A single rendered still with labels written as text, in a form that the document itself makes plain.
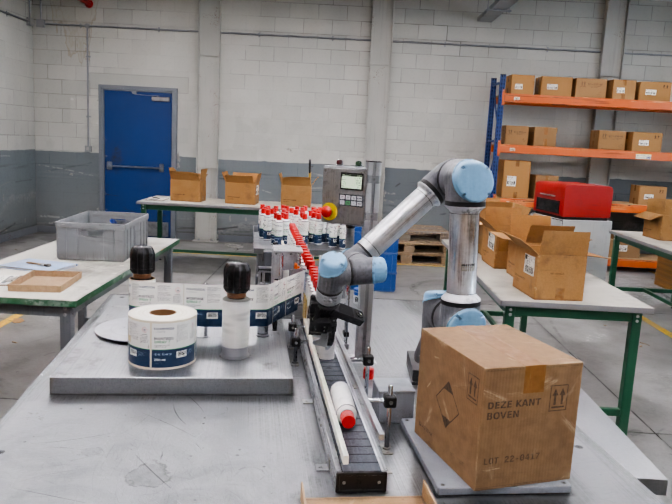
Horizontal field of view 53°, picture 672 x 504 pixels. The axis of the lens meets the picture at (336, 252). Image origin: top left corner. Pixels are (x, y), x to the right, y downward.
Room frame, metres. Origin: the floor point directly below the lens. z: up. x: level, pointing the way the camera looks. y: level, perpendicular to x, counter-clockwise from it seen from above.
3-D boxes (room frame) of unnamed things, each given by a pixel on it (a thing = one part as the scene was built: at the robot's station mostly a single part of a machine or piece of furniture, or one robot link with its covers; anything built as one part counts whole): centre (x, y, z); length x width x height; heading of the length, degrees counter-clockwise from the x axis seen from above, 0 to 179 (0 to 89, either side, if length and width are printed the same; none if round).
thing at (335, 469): (2.14, 0.03, 0.85); 1.65 x 0.11 x 0.05; 8
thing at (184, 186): (7.80, 1.75, 0.97); 0.47 x 0.41 x 0.37; 176
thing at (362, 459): (2.14, 0.03, 0.86); 1.65 x 0.08 x 0.04; 8
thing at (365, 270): (1.89, -0.08, 1.20); 0.11 x 0.11 x 0.08; 15
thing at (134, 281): (2.23, 0.65, 1.04); 0.09 x 0.09 x 0.29
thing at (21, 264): (3.58, 1.61, 0.81); 0.32 x 0.24 x 0.01; 75
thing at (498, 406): (1.49, -0.38, 0.99); 0.30 x 0.24 x 0.27; 19
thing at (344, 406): (1.60, -0.04, 0.91); 0.20 x 0.05 x 0.05; 6
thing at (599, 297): (4.53, -1.28, 0.39); 2.20 x 0.80 x 0.78; 0
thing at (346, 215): (2.25, -0.04, 1.38); 0.17 x 0.10 x 0.19; 63
